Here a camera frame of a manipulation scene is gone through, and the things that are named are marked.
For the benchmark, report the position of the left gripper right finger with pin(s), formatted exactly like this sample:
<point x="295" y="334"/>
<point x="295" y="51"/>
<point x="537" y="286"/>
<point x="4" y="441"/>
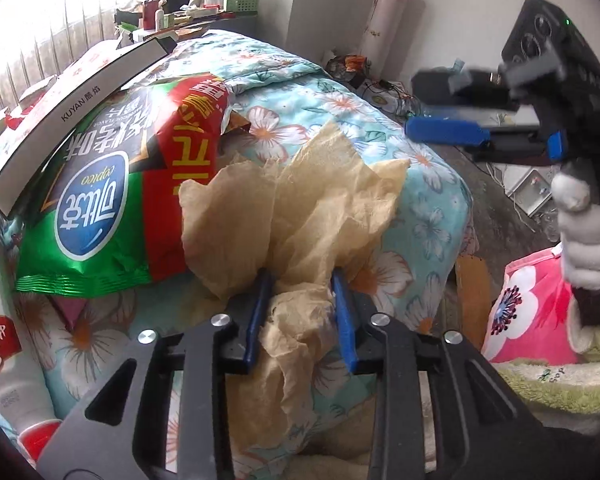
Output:
<point x="442" y="411"/>

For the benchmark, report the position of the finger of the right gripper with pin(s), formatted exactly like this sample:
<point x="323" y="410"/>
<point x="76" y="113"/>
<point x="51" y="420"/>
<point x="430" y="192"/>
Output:
<point x="433" y="130"/>

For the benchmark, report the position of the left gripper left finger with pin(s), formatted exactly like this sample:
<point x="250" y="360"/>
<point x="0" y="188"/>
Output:
<point x="160" y="410"/>

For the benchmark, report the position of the white strawberry milk bottle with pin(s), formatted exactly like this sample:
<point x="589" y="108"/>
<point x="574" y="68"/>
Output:
<point x="25" y="403"/>

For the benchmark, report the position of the beige paper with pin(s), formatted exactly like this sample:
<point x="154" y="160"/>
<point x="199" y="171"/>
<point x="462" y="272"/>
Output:
<point x="324" y="209"/>

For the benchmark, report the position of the white gloved right hand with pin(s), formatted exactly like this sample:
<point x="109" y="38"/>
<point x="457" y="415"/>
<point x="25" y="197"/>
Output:
<point x="576" y="193"/>

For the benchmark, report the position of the green white towel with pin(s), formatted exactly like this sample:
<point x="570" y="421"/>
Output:
<point x="562" y="396"/>

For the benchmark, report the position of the white water dispenser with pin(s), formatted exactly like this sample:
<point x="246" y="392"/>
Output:
<point x="528" y="187"/>

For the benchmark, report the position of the pink floral pillow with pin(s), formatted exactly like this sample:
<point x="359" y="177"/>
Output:
<point x="528" y="321"/>

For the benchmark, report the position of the floral teal blanket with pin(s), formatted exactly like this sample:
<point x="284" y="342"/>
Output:
<point x="244" y="155"/>

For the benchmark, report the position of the green red chip bag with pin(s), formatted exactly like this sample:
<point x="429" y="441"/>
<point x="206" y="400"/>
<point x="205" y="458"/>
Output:
<point x="106" y="215"/>

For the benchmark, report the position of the green wicker basket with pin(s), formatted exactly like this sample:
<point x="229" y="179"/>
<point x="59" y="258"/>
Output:
<point x="241" y="6"/>

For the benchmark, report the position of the long white black box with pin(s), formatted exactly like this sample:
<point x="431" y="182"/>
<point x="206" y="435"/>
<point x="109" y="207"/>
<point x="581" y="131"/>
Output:
<point x="101" y="71"/>

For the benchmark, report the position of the cluttered desk items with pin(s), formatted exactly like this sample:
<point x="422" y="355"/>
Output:
<point x="136" y="19"/>

